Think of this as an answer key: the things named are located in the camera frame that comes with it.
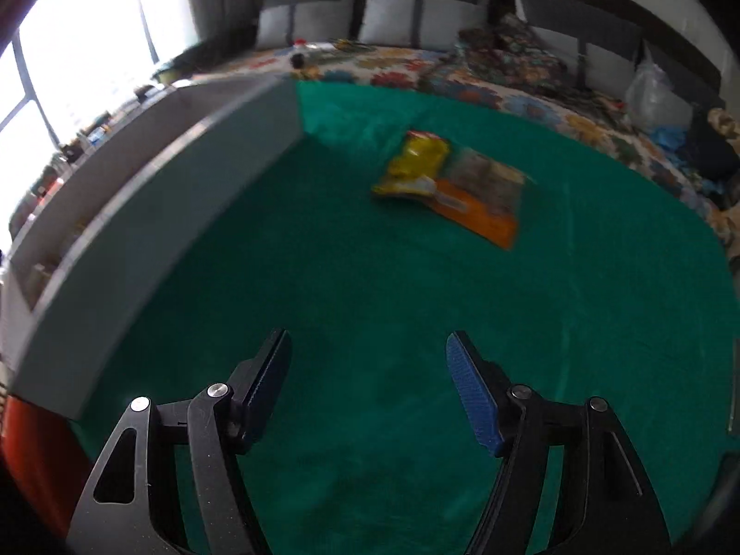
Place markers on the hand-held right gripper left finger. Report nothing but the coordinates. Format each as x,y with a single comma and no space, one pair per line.
266,393

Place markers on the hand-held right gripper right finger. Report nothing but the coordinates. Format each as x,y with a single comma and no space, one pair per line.
474,393

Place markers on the orange snack packet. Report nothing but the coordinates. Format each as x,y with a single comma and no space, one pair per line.
485,196

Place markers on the grey storage box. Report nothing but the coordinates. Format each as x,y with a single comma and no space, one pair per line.
173,214

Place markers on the plain yellow snack packet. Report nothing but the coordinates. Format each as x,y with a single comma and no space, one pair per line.
413,162

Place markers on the green cloth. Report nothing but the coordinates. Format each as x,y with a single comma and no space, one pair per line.
404,289

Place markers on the blue cloth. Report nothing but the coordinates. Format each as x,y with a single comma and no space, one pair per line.
669,137

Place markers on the dark patterned cushion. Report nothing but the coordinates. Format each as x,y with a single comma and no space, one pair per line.
509,58

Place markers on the red-capped bottle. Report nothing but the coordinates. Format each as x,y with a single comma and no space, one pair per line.
299,56

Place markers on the black bag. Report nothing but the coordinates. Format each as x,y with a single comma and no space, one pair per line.
714,150

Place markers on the clear plastic bag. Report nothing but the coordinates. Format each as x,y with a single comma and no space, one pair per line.
656,95

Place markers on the beige patterned cloth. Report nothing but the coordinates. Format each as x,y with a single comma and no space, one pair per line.
727,121

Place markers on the grey curtain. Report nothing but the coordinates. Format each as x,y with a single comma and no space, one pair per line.
222,0

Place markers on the window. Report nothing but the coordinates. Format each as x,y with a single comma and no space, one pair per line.
86,40

